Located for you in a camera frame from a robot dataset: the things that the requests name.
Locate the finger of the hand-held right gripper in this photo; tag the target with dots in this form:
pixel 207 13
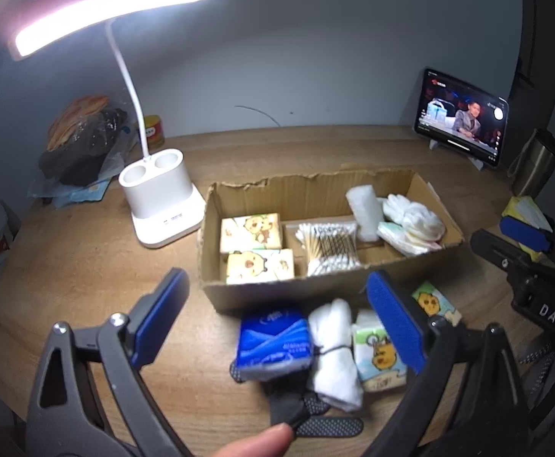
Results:
pixel 496 250
pixel 525 235

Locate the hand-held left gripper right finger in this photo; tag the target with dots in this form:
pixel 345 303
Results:
pixel 396 319

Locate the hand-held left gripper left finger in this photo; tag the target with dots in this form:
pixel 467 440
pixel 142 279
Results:
pixel 160 314

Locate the cartoon print tissue pack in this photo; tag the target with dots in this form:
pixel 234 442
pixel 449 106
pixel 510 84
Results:
pixel 437 302
pixel 377 357
pixel 260 266
pixel 251 233

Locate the white socks bundle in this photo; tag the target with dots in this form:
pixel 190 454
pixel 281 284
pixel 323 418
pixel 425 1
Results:
pixel 334 352

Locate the cardboard box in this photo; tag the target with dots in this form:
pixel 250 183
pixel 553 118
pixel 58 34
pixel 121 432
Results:
pixel 239 297

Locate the plain white socks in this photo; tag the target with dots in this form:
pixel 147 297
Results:
pixel 413 214

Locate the cotton swab pack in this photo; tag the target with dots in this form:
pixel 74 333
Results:
pixel 327 247

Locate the white foam sheet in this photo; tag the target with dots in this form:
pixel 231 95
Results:
pixel 365 212

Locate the blue tissue pack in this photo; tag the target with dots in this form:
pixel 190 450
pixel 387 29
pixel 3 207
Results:
pixel 275 342

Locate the grey dotted socks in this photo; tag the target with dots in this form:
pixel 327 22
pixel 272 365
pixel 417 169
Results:
pixel 325 426

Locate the wooden desktop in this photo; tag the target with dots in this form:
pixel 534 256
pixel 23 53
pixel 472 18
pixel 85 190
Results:
pixel 91 271

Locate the person's left hand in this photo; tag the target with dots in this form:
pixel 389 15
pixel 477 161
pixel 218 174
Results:
pixel 253 445

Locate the yellow tissue box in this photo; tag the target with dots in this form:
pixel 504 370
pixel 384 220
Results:
pixel 525 207

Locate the metal thermos cup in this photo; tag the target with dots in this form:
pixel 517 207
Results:
pixel 534 164

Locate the white tablet stand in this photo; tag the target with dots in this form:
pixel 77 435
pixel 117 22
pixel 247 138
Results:
pixel 479 163

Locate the white desk lamp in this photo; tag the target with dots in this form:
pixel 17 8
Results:
pixel 163 200

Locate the tablet with lit screen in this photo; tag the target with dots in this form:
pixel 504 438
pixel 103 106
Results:
pixel 463 119

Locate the yellow can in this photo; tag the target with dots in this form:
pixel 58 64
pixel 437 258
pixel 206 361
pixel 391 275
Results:
pixel 155 132

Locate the orange striped bag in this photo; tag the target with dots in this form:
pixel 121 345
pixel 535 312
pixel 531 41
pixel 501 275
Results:
pixel 75 119

